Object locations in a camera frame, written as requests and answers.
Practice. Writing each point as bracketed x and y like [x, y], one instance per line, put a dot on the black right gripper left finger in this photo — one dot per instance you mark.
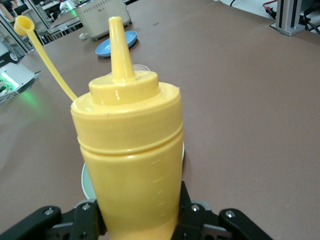
[82, 217]

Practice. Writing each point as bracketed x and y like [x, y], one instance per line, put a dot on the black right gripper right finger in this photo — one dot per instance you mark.
[197, 220]

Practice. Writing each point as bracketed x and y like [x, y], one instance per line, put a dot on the yellow squeeze bottle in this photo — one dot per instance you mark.
[130, 150]

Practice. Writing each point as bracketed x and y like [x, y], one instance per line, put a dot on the green plate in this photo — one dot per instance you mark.
[87, 182]

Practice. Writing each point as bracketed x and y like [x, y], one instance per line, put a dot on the blue plate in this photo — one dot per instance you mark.
[102, 50]

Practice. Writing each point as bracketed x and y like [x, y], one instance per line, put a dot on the beige toaster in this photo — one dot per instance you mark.
[95, 15]

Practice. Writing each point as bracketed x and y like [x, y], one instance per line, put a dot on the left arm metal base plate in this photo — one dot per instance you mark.
[17, 75]

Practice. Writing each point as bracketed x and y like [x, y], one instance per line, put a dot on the small metal mounting bracket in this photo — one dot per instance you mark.
[290, 31]

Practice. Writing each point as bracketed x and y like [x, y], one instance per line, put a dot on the aluminum camera post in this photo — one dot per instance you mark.
[287, 12]

